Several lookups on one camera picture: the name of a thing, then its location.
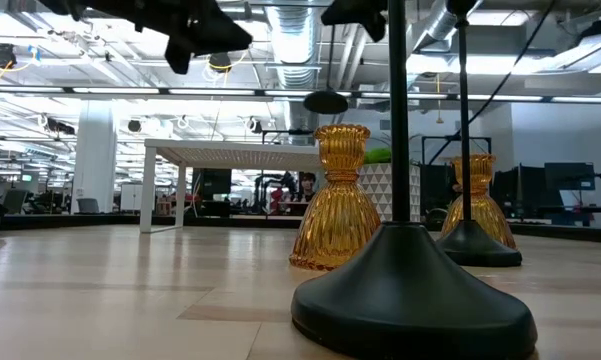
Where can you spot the amber ribbed glass candle holder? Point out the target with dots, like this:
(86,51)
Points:
(490,210)
(340,220)

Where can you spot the long ceiling light strip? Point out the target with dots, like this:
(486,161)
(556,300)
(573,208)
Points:
(115,91)

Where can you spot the black hanging pendant lamp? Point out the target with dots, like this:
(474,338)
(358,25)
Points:
(325,102)

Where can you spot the black computer monitor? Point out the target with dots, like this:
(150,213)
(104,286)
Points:
(570,175)

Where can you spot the tall black candlestick holder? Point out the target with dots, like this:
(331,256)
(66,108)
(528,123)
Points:
(480,247)

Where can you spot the green succulent in patterned pot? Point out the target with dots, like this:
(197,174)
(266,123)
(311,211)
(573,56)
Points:
(375,190)

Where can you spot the person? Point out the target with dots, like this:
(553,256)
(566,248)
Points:
(307,185)

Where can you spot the white perforated metal shelf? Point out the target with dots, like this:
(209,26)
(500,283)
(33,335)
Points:
(230,152)

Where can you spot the black ceiling spotlight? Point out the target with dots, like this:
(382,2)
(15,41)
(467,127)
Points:
(220,62)
(2,55)

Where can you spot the black cabinet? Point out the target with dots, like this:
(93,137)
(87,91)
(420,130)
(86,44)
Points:
(212,190)

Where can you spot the silver ventilation duct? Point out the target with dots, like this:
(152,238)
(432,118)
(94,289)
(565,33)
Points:
(292,40)

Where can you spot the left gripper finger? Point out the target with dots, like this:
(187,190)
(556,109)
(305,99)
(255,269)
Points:
(220,30)

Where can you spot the white round pillar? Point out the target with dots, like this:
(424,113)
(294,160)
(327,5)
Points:
(94,160)

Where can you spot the short black candlestick holder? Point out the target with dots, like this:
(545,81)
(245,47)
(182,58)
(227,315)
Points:
(410,290)

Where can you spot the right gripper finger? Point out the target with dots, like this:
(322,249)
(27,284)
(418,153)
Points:
(345,12)

